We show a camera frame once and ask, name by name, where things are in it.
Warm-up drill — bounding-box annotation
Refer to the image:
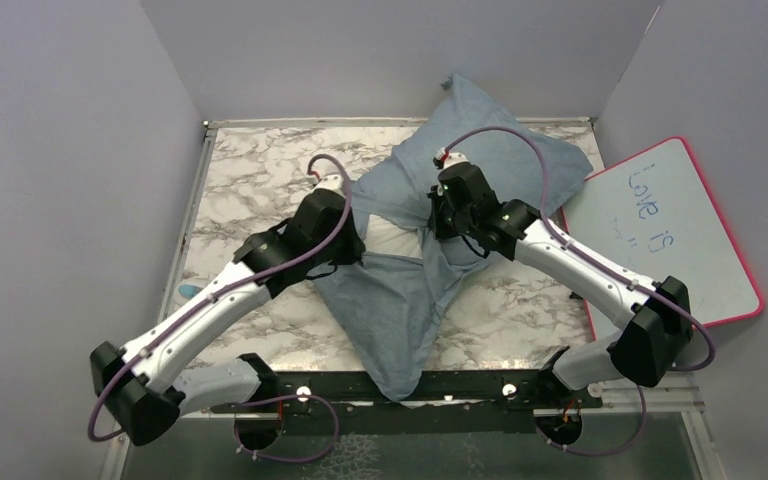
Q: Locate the white pillow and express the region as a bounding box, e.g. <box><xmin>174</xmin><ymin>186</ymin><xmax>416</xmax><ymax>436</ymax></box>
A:
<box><xmin>364</xmin><ymin>215</ymin><xmax>423</xmax><ymax>259</ymax></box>

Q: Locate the aluminium table frame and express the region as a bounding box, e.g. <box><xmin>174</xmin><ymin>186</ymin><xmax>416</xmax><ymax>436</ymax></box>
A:
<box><xmin>99</xmin><ymin>117</ymin><xmax>728</xmax><ymax>480</ymax></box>

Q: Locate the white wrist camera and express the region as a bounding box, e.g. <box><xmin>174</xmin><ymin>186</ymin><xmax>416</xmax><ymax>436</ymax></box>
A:
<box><xmin>308</xmin><ymin>171</ymin><xmax>346</xmax><ymax>198</ymax></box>
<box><xmin>432</xmin><ymin>149</ymin><xmax>469</xmax><ymax>171</ymax></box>

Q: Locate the blue packaged toothbrush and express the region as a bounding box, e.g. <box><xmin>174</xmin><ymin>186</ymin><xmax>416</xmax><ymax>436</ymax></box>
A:
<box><xmin>177</xmin><ymin>283</ymin><xmax>203</xmax><ymax>301</ymax></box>

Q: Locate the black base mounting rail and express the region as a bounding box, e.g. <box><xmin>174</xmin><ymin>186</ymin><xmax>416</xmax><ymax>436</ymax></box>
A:
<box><xmin>209</xmin><ymin>369</ymin><xmax>602</xmax><ymax>435</ymax></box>

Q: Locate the patchwork and blue pillowcase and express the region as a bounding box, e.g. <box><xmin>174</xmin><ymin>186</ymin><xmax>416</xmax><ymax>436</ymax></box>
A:
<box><xmin>314</xmin><ymin>75</ymin><xmax>592</xmax><ymax>401</ymax></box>

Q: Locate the pink framed whiteboard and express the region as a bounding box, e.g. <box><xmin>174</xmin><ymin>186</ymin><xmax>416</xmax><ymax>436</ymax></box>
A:
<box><xmin>561</xmin><ymin>136</ymin><xmax>765</xmax><ymax>327</ymax></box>

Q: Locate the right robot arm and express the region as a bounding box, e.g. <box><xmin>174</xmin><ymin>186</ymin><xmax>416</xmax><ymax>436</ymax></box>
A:
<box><xmin>428</xmin><ymin>156</ymin><xmax>693</xmax><ymax>407</ymax></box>

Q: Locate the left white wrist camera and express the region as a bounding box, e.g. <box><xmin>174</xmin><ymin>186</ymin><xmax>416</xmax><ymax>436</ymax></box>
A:
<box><xmin>308</xmin><ymin>171</ymin><xmax>346</xmax><ymax>198</ymax></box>

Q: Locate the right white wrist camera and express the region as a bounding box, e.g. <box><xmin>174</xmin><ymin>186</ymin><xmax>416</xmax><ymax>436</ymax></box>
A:
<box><xmin>432</xmin><ymin>149</ymin><xmax>469</xmax><ymax>171</ymax></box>

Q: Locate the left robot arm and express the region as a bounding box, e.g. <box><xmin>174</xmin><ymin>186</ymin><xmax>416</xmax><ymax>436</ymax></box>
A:
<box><xmin>87</xmin><ymin>187</ymin><xmax>364</xmax><ymax>446</ymax></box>

